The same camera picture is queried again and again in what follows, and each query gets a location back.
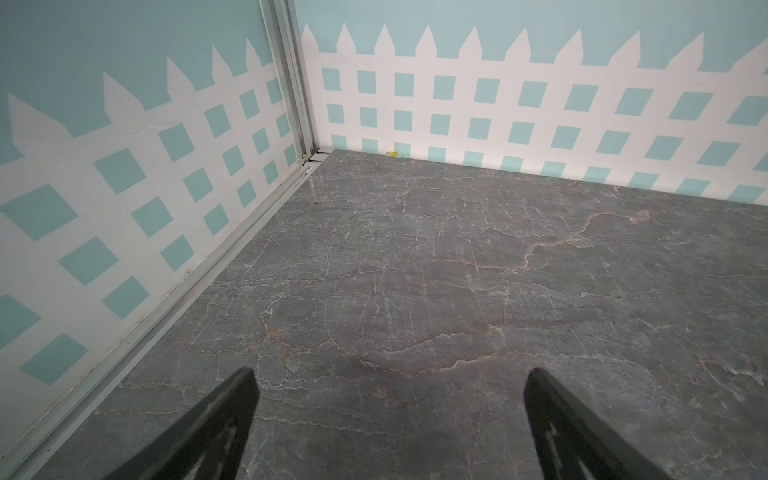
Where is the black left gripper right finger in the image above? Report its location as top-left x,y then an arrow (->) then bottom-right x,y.
523,368 -> 669,479

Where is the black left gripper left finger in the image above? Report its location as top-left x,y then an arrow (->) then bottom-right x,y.
107,367 -> 259,479

